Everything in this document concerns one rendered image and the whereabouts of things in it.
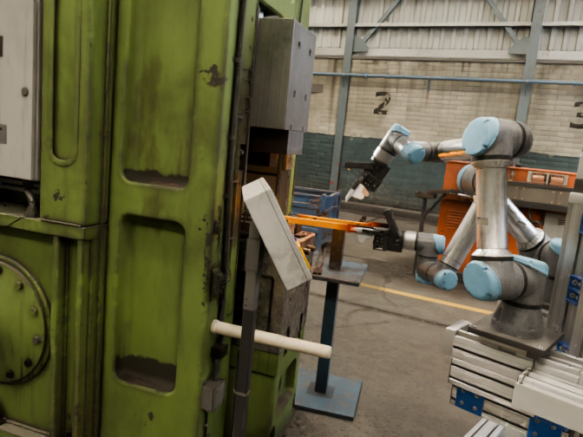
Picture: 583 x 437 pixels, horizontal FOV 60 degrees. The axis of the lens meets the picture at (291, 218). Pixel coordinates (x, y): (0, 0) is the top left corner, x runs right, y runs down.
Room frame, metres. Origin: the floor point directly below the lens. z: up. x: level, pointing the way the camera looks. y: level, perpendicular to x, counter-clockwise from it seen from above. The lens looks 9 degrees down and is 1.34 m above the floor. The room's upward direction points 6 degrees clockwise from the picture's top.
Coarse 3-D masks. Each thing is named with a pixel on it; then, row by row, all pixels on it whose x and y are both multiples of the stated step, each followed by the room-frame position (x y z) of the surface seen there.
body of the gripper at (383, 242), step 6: (378, 228) 1.97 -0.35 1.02; (384, 228) 1.98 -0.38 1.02; (378, 234) 1.93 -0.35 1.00; (384, 234) 1.93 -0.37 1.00; (390, 234) 1.94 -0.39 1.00; (402, 234) 1.91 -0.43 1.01; (378, 240) 1.94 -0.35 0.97; (384, 240) 1.92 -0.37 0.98; (390, 240) 1.94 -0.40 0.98; (396, 240) 1.95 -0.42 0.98; (402, 240) 1.90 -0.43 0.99; (378, 246) 1.97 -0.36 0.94; (384, 246) 1.92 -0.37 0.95; (390, 246) 1.93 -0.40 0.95; (396, 246) 1.92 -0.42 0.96; (402, 246) 1.91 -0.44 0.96
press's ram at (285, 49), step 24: (264, 24) 1.95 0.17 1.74; (288, 24) 1.92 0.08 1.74; (264, 48) 1.94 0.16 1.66; (288, 48) 1.92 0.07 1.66; (312, 48) 2.16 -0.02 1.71; (264, 72) 1.94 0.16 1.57; (288, 72) 1.91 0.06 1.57; (312, 72) 2.19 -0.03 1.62; (264, 96) 1.94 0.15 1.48; (288, 96) 1.92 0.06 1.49; (264, 120) 1.94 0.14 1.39; (288, 120) 1.94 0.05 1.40
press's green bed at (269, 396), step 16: (256, 352) 1.94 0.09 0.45; (288, 352) 2.04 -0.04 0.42; (256, 368) 1.94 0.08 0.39; (272, 368) 1.92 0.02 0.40; (288, 368) 2.21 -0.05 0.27; (256, 384) 1.94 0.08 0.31; (272, 384) 1.92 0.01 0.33; (288, 384) 2.21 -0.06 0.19; (256, 400) 1.94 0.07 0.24; (272, 400) 1.93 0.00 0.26; (288, 400) 2.13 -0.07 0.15; (256, 416) 1.94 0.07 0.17; (272, 416) 1.93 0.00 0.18; (288, 416) 2.16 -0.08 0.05; (224, 432) 1.98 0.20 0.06; (256, 432) 1.93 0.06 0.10; (272, 432) 1.97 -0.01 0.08
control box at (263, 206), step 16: (256, 192) 1.36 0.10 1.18; (272, 192) 1.33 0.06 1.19; (256, 208) 1.32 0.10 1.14; (272, 208) 1.33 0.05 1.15; (256, 224) 1.32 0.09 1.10; (272, 224) 1.33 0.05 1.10; (272, 240) 1.33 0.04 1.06; (288, 240) 1.34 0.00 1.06; (272, 256) 1.33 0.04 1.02; (288, 256) 1.34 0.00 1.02; (288, 272) 1.34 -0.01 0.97; (304, 272) 1.34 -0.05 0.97; (288, 288) 1.34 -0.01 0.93
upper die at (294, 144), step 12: (252, 132) 2.00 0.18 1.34; (264, 132) 1.99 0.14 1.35; (276, 132) 1.97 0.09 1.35; (288, 132) 1.96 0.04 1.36; (300, 132) 2.10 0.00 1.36; (252, 144) 2.00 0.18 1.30; (264, 144) 1.99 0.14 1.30; (276, 144) 1.97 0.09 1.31; (288, 144) 1.97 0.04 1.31; (300, 144) 2.12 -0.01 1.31
